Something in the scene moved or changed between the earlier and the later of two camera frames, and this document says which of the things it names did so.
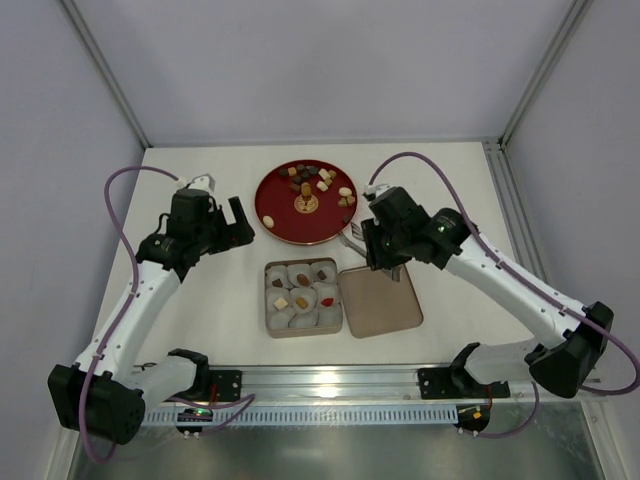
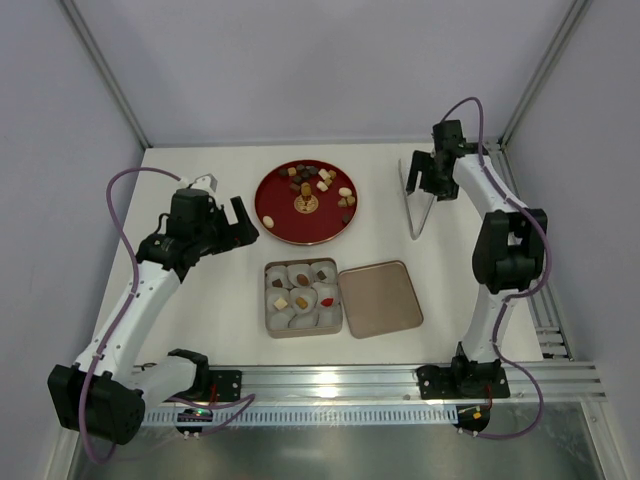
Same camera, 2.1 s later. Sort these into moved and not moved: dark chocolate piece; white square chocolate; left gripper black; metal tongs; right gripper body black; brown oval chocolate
Moved: metal tongs; right gripper body black
Not moved: dark chocolate piece; left gripper black; white square chocolate; brown oval chocolate
